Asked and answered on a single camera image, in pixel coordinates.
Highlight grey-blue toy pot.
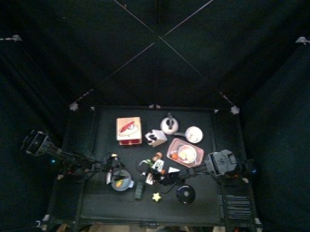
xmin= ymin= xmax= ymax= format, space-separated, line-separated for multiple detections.
xmin=110 ymin=169 xmax=137 ymax=193

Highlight black white green toy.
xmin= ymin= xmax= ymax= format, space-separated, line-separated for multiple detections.
xmin=135 ymin=159 xmax=155 ymax=176

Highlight dark green block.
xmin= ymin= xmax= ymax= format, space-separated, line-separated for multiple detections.
xmin=134 ymin=181 xmax=146 ymax=200

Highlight black round disc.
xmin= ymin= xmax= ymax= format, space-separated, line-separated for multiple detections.
xmin=174 ymin=184 xmax=198 ymax=205

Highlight white plate with egg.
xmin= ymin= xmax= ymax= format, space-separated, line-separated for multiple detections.
xmin=177 ymin=144 xmax=200 ymax=165

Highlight white cube black letter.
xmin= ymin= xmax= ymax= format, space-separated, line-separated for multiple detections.
xmin=145 ymin=129 xmax=169 ymax=148

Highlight red snack box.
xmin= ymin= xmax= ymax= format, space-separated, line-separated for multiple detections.
xmin=115 ymin=116 xmax=145 ymax=147

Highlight pink rectangular tray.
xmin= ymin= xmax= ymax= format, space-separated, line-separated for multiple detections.
xmin=166 ymin=137 xmax=206 ymax=169

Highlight white round ladle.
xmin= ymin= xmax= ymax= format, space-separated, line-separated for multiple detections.
xmin=174 ymin=125 xmax=205 ymax=144

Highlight white toy kettle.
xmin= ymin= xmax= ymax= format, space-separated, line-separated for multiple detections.
xmin=161 ymin=112 xmax=181 ymax=136

